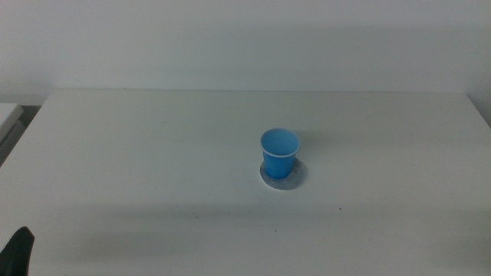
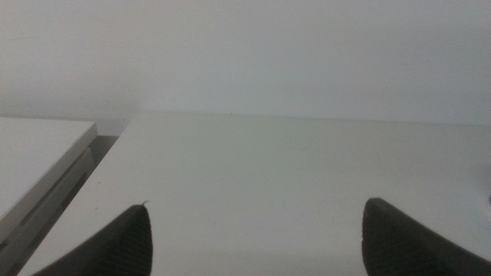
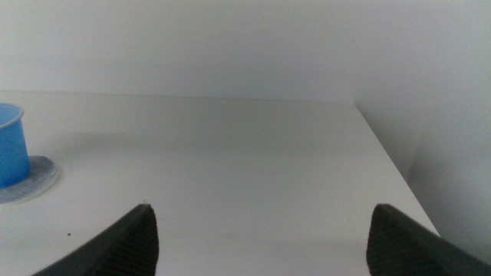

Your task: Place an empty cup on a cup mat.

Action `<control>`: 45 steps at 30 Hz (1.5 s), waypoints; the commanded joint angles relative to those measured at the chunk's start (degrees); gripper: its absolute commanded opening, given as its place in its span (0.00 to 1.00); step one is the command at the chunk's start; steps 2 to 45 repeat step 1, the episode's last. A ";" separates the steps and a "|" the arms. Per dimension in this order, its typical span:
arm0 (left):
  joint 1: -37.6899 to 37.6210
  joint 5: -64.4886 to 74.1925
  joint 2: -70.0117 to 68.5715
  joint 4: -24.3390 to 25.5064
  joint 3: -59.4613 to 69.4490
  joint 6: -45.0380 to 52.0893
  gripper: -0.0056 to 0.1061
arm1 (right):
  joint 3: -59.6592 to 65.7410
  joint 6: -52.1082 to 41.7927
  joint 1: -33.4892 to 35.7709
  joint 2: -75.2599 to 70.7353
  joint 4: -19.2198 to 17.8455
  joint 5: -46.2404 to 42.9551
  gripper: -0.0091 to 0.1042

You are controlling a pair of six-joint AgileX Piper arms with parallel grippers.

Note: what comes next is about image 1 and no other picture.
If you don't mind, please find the round grey cup mat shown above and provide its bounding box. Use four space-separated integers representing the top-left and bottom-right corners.
259 157 308 192

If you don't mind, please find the blue plastic cup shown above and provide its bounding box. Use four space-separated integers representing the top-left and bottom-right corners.
260 127 302 180

